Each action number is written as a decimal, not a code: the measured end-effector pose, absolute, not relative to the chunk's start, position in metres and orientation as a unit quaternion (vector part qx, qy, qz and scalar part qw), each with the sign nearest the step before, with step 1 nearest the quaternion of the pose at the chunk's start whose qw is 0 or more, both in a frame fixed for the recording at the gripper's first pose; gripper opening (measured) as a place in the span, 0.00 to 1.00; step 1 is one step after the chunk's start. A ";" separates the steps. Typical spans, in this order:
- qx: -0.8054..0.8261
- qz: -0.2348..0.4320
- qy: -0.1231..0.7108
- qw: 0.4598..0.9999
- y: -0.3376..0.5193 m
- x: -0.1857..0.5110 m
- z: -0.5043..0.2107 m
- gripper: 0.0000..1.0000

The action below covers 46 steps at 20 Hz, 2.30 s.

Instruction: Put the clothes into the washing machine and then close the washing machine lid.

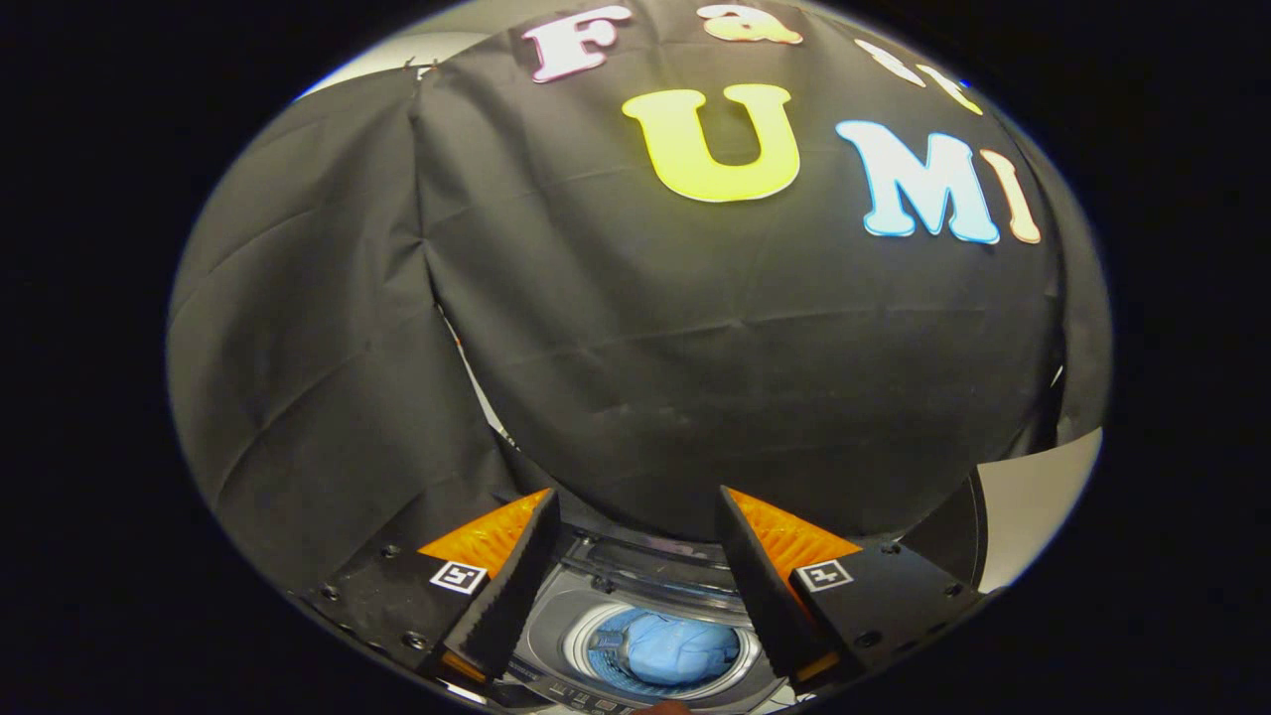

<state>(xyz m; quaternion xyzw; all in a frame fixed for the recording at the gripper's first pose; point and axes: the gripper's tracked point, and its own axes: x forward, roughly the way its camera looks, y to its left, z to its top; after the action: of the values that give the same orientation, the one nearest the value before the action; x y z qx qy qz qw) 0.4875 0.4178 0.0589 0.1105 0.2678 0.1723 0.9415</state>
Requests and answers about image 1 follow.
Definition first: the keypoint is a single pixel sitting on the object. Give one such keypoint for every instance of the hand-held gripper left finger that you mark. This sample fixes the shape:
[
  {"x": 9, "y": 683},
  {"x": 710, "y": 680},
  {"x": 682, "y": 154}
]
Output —
[{"x": 506, "y": 596}]

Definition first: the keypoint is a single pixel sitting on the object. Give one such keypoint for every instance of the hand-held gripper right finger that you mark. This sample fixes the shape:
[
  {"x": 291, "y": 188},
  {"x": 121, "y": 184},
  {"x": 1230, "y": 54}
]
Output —
[{"x": 765, "y": 586}]

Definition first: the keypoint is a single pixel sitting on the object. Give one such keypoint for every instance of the grey washing machine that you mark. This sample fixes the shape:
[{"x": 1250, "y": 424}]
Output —
[{"x": 556, "y": 636}]

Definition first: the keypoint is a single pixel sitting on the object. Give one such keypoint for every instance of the light blue polo shirt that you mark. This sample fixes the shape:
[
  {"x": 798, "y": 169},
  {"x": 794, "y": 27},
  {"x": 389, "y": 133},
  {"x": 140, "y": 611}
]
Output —
[{"x": 685, "y": 645}]

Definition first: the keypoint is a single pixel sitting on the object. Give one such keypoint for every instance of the black backdrop cloth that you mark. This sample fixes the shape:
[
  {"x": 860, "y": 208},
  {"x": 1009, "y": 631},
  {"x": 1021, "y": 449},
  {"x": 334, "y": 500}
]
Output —
[{"x": 695, "y": 328}]

